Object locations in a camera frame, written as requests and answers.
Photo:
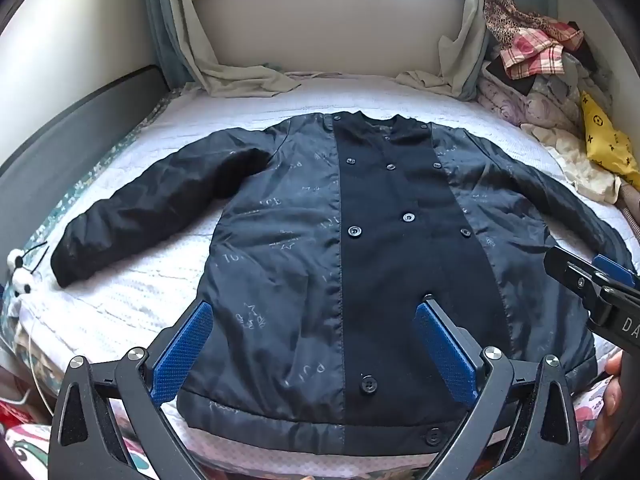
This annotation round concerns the red bag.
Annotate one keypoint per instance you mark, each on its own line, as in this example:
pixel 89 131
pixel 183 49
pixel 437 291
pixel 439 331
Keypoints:
pixel 12 412

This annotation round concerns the lilac floral quilt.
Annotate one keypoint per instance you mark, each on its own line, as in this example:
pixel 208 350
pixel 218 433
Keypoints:
pixel 505 100

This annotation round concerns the green floral bed sheet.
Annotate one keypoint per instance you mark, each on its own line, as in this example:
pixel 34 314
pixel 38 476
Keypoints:
pixel 95 170

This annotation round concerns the black button jacket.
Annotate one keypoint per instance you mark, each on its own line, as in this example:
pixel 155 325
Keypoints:
pixel 390 240

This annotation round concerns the colourful floral blanket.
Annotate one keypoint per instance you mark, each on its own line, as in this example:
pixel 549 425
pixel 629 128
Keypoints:
pixel 30 450

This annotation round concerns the white quilted mattress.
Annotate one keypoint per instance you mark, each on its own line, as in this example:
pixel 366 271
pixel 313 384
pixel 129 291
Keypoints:
pixel 165 125

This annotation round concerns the person's right hand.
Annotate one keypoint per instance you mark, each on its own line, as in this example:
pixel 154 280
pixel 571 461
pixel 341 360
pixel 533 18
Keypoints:
pixel 607 420

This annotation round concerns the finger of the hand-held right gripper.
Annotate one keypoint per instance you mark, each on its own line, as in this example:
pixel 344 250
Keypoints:
pixel 612 270
pixel 570 270

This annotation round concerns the black cloth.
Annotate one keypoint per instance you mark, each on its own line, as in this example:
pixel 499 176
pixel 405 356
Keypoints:
pixel 515 82

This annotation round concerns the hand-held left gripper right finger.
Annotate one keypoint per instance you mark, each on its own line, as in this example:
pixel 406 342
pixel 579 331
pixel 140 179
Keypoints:
pixel 447 355

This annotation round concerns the pink plaid cloth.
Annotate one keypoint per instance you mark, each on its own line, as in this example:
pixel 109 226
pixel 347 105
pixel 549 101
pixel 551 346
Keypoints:
pixel 530 50

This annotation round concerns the blue-grey curtain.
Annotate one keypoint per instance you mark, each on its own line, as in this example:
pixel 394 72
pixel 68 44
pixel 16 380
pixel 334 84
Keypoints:
pixel 477 87
pixel 165 35

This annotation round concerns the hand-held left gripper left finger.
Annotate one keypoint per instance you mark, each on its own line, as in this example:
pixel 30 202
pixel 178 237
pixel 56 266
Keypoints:
pixel 182 350

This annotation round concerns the leopard print cloth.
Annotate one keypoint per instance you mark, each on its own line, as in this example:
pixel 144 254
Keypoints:
pixel 505 15

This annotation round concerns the beige curtain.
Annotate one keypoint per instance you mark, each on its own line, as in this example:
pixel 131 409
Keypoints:
pixel 465 35
pixel 225 75

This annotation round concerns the cream cloth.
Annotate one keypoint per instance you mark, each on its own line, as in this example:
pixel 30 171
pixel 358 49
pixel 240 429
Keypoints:
pixel 575 160

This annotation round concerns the yellow printed pillow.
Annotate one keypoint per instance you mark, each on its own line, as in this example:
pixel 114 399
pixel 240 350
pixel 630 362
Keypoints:
pixel 607 140

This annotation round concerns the grey bed frame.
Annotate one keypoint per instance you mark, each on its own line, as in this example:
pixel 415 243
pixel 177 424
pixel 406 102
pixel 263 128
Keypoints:
pixel 75 110

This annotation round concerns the grey dotted cloth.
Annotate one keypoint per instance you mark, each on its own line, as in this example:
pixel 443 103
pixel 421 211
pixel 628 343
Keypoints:
pixel 575 85

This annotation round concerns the panda plush toy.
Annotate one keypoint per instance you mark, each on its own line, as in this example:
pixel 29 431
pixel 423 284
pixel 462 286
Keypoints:
pixel 20 275

